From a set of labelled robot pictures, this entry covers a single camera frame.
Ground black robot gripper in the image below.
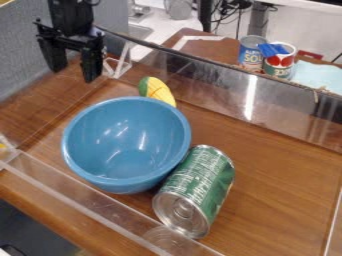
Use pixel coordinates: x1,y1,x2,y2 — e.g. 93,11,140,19
35,0,103,83

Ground blue plastic bowl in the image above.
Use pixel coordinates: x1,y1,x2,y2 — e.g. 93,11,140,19
62,96,192,194

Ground clear acrylic back barrier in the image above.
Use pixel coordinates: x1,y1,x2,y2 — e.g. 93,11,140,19
106,31,342,154

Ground clear acrylic barrier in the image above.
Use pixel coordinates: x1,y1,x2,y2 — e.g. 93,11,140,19
106,31,342,154
0,134,224,256

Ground blue soup can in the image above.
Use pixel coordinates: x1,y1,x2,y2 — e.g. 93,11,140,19
238,35,268,71

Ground clear acrylic front barrier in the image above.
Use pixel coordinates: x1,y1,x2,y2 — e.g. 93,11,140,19
0,134,224,256

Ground blue plastic piece on can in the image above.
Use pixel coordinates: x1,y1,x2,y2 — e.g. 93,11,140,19
257,43,289,58

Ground grey metal pole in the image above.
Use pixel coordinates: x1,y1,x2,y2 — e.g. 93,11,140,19
248,1,269,37

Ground red and white tomato can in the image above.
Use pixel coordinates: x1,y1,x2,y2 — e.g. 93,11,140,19
264,41,297,79

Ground green labelled tin can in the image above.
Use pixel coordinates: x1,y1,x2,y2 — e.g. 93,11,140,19
153,145,236,239

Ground light blue cloth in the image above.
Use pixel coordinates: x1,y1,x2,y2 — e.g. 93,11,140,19
292,60,342,95

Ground clear acrylic triangle bracket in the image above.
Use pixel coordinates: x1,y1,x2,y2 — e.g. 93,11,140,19
102,43,133,79

